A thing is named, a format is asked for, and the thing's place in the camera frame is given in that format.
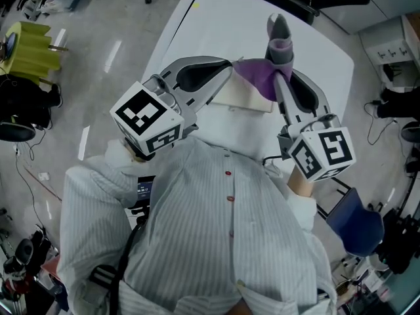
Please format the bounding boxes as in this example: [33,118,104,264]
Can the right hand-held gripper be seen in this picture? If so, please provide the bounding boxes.
[273,69,358,184]

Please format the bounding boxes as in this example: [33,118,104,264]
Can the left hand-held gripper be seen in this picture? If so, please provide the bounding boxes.
[109,56,235,162]

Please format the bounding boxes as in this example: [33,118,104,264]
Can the purple and grey sock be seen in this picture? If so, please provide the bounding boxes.
[232,12,295,101]

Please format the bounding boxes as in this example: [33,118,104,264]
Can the person's right forearm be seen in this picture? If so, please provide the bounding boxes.
[285,166,321,232]

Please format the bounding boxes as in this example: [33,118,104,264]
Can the person's left forearm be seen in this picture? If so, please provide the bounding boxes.
[65,138,158,209]

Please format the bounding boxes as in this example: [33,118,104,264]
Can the white table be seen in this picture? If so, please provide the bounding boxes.
[140,0,356,163]

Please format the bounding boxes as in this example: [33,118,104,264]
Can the white drawer unit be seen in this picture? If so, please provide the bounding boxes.
[359,13,420,88]

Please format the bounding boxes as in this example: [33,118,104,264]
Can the black screen device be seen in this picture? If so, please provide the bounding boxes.
[129,175,157,224]

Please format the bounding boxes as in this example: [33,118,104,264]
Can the person's striped white shirt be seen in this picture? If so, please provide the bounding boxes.
[57,136,339,315]

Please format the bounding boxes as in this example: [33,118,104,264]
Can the blue chair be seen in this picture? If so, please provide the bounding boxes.
[326,187,385,258]

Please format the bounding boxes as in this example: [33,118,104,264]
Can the blue plate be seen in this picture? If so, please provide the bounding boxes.
[3,31,19,58]

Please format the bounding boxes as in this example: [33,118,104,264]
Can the black shoulder strap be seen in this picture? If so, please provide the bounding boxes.
[110,217,148,315]

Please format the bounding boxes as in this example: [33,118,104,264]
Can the black strap buckle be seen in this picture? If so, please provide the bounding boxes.
[90,264,117,287]

